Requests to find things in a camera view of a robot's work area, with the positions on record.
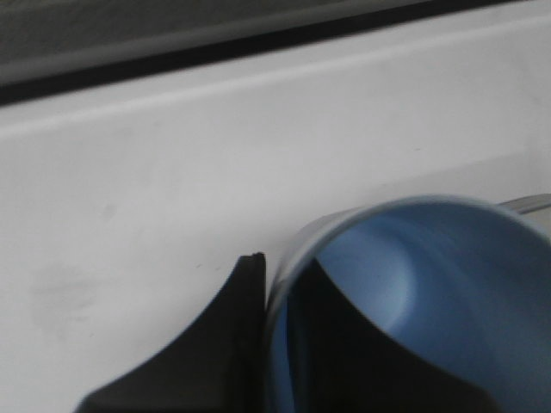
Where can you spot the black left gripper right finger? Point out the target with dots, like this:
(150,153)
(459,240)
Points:
(340,362)

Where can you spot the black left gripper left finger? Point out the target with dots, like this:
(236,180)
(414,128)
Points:
(213,366)

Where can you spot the light blue plastic cup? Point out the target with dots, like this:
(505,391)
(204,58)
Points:
(462,284)

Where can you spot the digital kitchen scale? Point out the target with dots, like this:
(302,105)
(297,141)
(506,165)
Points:
(527,204)

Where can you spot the grey stone counter ledge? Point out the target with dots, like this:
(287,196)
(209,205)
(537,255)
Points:
(63,59)

